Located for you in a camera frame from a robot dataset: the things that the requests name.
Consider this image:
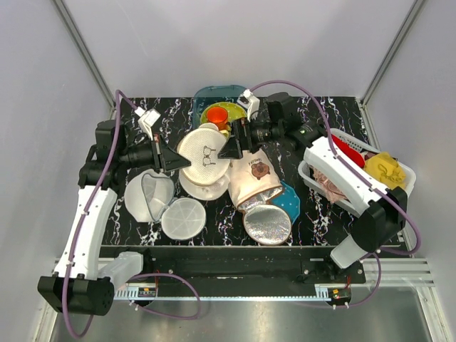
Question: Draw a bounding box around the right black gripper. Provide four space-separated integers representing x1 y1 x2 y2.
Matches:
217 115 283 160

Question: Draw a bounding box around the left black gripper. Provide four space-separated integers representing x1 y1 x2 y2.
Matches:
119 132 191 172

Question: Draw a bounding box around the beige mesh bra laundry bag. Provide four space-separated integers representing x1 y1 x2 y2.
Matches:
177 128 230 201

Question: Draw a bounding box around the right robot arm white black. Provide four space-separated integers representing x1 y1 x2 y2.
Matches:
218 90 408 283

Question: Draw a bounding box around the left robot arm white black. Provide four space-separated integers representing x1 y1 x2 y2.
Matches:
37 120 191 316

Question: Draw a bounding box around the cream capybara insulated lunch bag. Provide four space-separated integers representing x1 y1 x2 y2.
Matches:
228 149 291 246

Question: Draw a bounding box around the white open mesh laundry bag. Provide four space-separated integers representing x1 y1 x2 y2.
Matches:
124 169 207 241

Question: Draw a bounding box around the white plastic laundry basket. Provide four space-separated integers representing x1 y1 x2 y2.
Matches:
298 128 416 217

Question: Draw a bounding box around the pink bra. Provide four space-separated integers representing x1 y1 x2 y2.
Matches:
312 167 347 203

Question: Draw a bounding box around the orange cup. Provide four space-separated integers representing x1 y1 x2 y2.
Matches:
206 106 228 130

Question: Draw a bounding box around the green dotted plate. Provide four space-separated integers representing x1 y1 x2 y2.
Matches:
200 102 247 124

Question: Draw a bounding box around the teal transparent plastic bin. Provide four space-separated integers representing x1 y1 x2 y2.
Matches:
191 85 246 129

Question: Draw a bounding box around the blue dotted plate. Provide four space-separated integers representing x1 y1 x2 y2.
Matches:
269 181 301 224

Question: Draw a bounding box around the red garment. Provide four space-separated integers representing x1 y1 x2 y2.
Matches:
332 135 375 168

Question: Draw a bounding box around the yellow garment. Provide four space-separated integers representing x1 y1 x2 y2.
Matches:
364 152 406 190

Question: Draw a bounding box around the cream yellow-handled mug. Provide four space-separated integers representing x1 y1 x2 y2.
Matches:
199 123 230 140

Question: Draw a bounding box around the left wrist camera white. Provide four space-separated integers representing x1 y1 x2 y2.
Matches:
135 107 161 140

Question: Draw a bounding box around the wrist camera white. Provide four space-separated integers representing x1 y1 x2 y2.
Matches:
135 107 161 140
237 89 260 121

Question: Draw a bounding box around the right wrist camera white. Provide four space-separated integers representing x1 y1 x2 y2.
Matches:
237 89 260 121

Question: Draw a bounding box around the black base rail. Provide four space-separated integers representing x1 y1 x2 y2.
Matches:
100 246 366 299

